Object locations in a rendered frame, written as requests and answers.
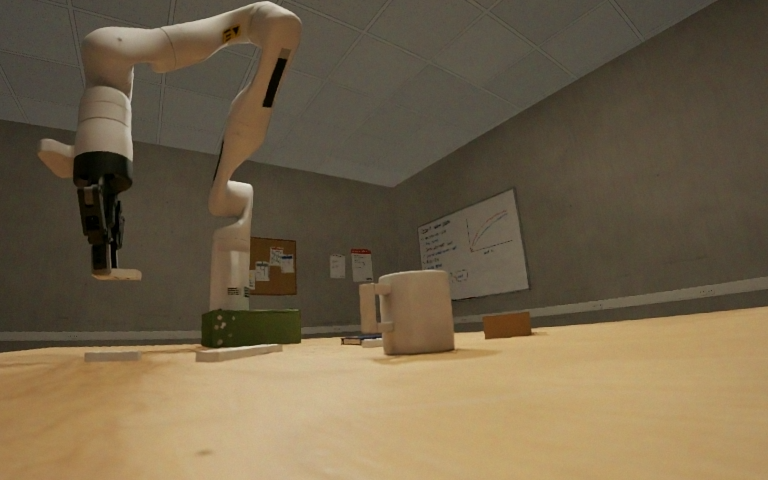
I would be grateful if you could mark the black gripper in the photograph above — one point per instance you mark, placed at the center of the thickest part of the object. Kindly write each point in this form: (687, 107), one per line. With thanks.
(107, 175)

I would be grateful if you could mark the beige mug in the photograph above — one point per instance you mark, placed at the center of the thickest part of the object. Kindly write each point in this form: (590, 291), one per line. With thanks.
(416, 310)

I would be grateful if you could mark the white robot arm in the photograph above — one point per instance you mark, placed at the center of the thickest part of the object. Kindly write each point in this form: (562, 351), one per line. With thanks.
(104, 118)

